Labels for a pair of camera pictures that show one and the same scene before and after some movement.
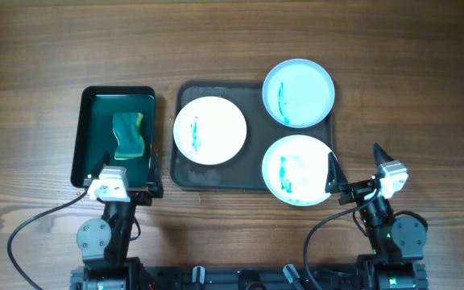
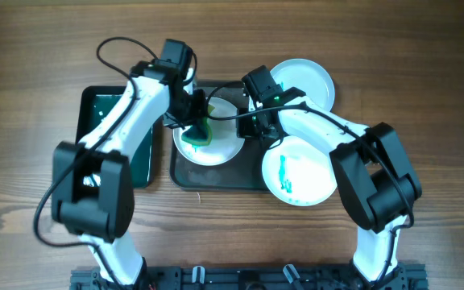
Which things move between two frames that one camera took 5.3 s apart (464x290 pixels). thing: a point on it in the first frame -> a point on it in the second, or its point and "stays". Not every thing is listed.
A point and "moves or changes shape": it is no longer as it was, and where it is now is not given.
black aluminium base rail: [248, 276] stays
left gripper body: [139, 195] -> [196, 114]
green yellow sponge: [128, 129] moves or changes shape
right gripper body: [358, 190] -> [246, 126]
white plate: [295, 170] stays
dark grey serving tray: [244, 171] stays
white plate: [209, 130] stays
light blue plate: [298, 93] stays
